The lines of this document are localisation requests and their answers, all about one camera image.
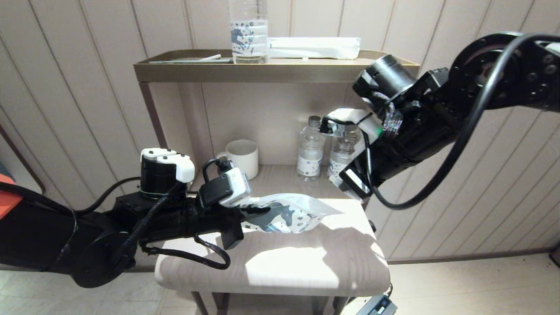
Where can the water bottle plain white label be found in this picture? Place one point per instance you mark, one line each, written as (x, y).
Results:
(310, 148)

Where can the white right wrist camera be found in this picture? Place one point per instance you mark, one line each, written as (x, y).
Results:
(350, 116)

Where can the small white stick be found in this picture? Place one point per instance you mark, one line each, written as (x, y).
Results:
(211, 57)

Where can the black labelled power adapter box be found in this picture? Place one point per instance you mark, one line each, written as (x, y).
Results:
(376, 307)

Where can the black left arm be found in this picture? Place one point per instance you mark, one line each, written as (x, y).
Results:
(35, 236)

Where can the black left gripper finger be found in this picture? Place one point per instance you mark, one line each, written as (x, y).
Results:
(253, 213)

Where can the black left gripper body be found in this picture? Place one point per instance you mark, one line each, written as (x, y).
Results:
(205, 221)

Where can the white plastic wrapped packet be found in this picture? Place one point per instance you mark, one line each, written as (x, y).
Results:
(313, 47)

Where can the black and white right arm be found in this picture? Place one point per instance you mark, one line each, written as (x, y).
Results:
(503, 74)

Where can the water bottle patterned label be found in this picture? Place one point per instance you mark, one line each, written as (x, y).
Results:
(341, 153)

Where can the white horse print zip bag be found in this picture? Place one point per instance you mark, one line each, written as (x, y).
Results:
(306, 210)

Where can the black knob on shelf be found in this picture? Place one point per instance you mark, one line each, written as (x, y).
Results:
(372, 226)

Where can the white ribbed mug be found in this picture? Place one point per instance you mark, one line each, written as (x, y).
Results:
(243, 157)

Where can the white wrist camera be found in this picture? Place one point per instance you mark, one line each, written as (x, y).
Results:
(350, 116)
(234, 186)

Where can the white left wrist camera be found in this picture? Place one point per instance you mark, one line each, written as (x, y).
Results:
(234, 186)

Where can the orange robot panel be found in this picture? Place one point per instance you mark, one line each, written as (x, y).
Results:
(8, 201)

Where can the tall clear printed bottle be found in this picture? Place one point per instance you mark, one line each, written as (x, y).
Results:
(249, 39)

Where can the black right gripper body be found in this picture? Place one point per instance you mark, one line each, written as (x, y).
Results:
(407, 148)

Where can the beige wooden shelf table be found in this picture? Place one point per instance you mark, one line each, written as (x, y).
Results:
(284, 271)

